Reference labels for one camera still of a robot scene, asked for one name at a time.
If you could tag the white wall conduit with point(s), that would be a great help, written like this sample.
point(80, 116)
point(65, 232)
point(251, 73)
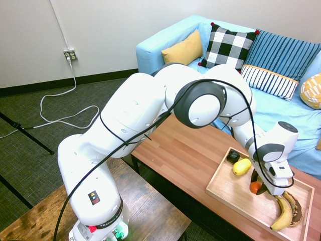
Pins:
point(60, 25)

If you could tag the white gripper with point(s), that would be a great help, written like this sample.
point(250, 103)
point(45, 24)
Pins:
point(277, 187)

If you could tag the wall power outlet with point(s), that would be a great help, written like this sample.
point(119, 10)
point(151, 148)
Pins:
point(70, 55)

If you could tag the brown overripe banana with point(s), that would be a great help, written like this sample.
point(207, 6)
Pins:
point(297, 209)

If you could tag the yellow lemon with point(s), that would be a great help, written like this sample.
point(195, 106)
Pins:
point(241, 166)

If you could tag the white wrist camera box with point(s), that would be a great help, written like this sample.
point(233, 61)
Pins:
point(281, 170)

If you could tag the yellow banana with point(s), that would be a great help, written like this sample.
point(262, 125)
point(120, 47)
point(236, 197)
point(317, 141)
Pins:
point(286, 213)

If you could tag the black white checkered pillow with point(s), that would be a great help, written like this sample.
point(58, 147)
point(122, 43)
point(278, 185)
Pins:
point(228, 47)

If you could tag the yellow white patterned pillow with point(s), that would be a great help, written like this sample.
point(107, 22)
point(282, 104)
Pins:
point(312, 91)

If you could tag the light blue sofa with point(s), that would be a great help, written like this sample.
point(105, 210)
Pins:
point(281, 113)

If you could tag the black tripod stand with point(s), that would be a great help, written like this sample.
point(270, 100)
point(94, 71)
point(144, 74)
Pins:
point(30, 134)

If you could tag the small tan object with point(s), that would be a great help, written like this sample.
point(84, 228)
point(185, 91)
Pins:
point(319, 144)

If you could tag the mustard yellow pillow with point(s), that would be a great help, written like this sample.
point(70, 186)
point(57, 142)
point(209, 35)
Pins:
point(183, 51)

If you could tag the light wooden tray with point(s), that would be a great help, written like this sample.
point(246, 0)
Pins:
point(235, 193)

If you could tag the small black round fruit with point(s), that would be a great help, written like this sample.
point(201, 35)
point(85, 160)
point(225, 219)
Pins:
point(233, 156)

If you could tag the white navy striped pillow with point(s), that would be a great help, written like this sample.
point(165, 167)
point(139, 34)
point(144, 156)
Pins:
point(270, 81)

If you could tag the reddish wooden coffee table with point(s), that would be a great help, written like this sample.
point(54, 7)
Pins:
point(190, 153)

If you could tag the black baseboard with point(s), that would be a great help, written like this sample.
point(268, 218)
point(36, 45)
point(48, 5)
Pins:
point(50, 84)

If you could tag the blue striped pillow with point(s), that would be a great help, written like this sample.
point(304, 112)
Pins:
point(281, 55)

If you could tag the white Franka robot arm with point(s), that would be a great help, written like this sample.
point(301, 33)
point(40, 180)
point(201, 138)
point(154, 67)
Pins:
point(135, 108)

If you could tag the orange tangerine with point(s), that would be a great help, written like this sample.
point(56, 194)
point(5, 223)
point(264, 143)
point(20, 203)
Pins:
point(255, 187)

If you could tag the dark rustic wooden table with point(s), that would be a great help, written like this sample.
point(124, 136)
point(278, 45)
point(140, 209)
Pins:
point(150, 208)

